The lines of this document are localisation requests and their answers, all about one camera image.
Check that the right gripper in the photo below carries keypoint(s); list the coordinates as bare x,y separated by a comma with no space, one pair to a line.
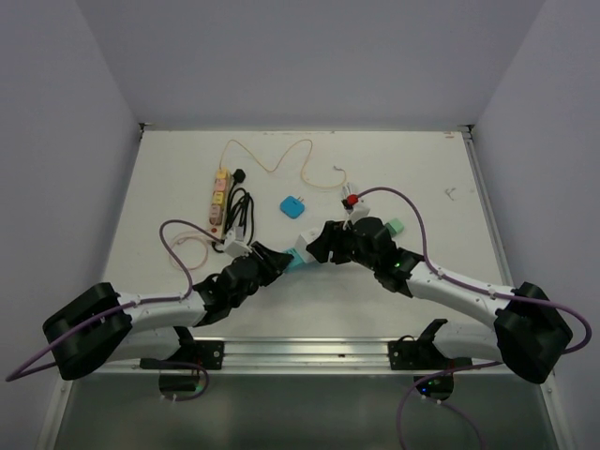
330,240

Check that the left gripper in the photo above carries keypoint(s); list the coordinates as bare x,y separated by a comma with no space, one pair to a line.
273,262

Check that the teal power strip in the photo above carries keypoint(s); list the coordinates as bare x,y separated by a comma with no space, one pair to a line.
300,258

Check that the blue plug adapter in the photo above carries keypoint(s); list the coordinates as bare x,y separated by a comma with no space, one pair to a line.
292,207

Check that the green plug adapter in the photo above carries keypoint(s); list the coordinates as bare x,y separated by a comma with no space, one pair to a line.
395,227

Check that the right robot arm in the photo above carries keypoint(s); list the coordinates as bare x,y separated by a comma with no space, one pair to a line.
514,326

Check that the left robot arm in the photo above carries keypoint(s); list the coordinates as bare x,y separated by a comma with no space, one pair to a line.
103,325

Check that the beige multicolour power strip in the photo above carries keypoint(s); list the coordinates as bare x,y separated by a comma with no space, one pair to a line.
219,202

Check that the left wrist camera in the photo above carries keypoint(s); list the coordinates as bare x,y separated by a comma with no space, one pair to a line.
234,244

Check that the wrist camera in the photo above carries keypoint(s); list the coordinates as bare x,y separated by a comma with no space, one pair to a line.
355,208
234,244

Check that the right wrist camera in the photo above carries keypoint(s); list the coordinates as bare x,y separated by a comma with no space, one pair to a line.
355,208

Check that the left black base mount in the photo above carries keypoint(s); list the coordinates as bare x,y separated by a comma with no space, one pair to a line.
205,354

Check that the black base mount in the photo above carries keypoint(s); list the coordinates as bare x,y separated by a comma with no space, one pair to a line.
407,353
205,354

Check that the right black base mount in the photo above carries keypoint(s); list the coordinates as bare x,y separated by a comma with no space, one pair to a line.
407,353

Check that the aluminium front rail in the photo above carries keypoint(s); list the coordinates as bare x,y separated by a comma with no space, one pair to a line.
300,354

